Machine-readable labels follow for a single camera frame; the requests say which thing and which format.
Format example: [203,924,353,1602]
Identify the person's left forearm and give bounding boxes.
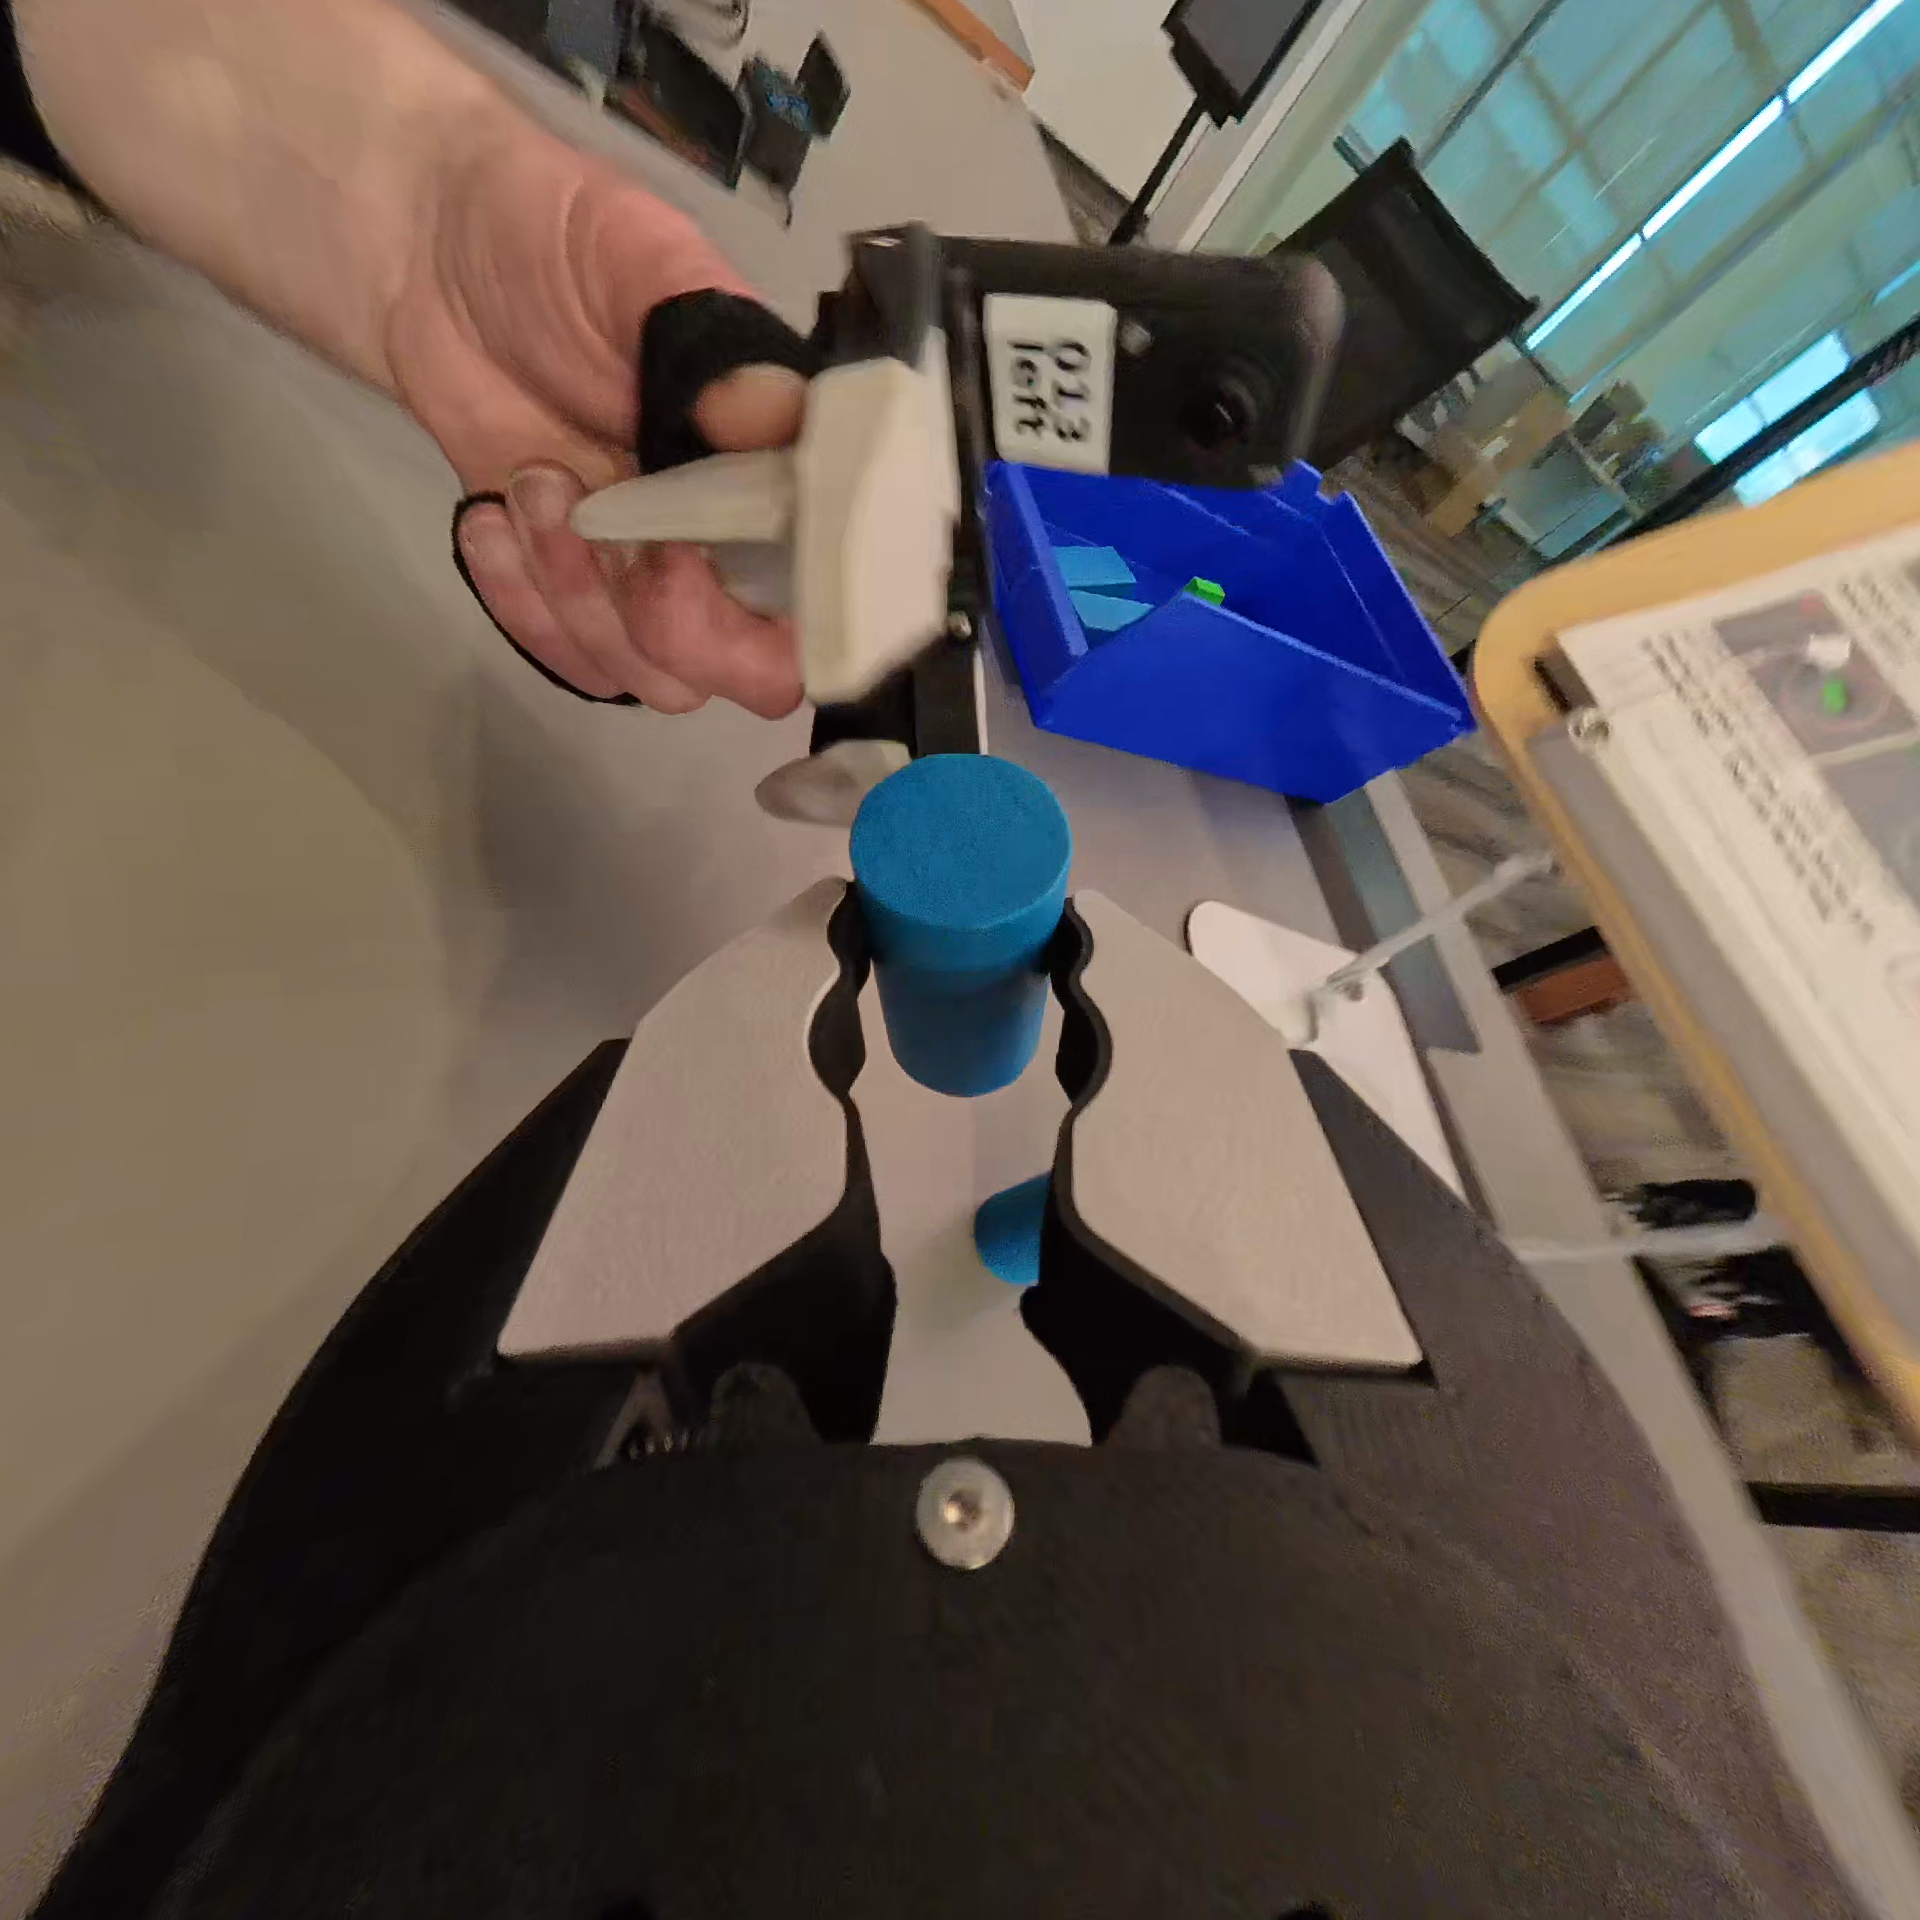
[0,0,94,205]

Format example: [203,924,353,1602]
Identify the black electronic device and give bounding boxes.
[621,12,753,188]
[744,37,853,205]

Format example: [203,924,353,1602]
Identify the white document stand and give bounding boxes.
[1184,445,1920,1443]

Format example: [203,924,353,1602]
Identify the black office chair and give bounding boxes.
[1276,136,1542,471]

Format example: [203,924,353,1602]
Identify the black monitor on pole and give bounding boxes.
[1110,0,1329,243]

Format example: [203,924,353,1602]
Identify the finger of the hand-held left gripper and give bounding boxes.
[753,749,886,829]

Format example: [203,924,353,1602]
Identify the person's left hand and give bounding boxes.
[32,0,814,722]

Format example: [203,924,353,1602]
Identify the blue wooden cylinder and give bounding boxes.
[847,752,1079,1101]
[971,1171,1053,1292]

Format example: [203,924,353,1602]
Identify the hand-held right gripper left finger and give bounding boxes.
[495,875,901,1450]

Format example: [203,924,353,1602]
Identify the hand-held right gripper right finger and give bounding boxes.
[1020,890,1425,1450]

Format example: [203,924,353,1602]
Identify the printed instruction sheet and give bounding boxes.
[1558,524,1920,1079]

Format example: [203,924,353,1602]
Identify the blue plastic bin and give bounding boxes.
[983,458,1479,805]

